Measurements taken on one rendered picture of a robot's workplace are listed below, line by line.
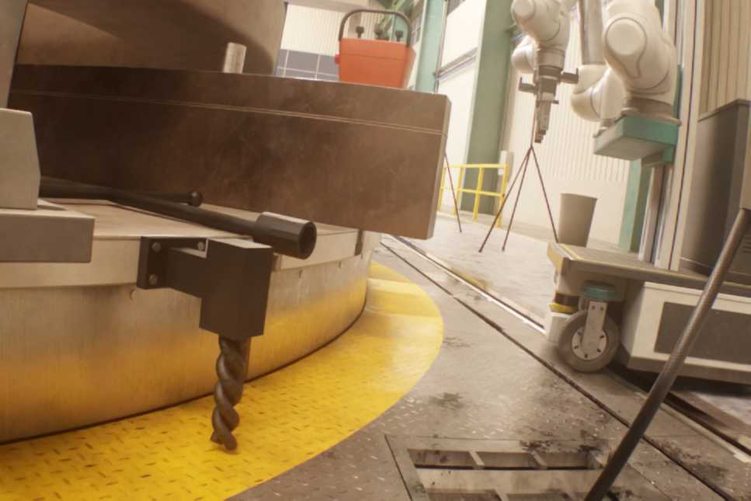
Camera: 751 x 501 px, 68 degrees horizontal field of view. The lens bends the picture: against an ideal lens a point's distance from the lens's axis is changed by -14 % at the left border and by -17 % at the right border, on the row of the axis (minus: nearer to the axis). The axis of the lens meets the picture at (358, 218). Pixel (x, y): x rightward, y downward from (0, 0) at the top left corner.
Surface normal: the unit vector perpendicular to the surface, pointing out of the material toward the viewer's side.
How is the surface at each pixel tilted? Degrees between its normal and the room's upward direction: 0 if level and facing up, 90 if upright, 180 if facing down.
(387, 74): 97
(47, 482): 0
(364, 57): 97
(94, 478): 0
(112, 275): 90
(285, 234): 80
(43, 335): 90
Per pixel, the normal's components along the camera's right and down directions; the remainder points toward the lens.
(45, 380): 0.83, 0.15
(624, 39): -0.60, 0.07
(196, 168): -0.23, 0.02
